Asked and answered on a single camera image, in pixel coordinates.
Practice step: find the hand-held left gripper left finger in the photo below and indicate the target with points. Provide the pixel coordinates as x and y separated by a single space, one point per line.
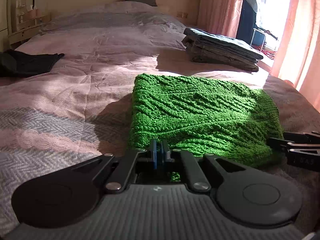
155 155

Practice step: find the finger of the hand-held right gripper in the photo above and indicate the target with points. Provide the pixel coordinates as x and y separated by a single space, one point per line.
305 137
305 157

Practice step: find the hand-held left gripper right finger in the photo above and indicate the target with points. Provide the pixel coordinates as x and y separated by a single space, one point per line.
163 155

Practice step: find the green knitted vest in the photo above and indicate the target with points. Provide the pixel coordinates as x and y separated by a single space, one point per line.
200 115

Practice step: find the pink curtain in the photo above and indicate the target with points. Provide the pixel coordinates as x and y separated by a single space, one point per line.
300 42
220 5

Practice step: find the dark blue chair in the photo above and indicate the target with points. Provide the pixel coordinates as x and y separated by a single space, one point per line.
246 17

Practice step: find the black pants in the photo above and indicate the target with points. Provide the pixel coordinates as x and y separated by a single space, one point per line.
27 62

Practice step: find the cream dressing table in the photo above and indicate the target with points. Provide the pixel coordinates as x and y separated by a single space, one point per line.
27 32

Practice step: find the pink container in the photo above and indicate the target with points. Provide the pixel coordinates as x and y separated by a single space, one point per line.
31 14

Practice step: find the beige wall socket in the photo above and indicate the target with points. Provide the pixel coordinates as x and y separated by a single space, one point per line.
182 14

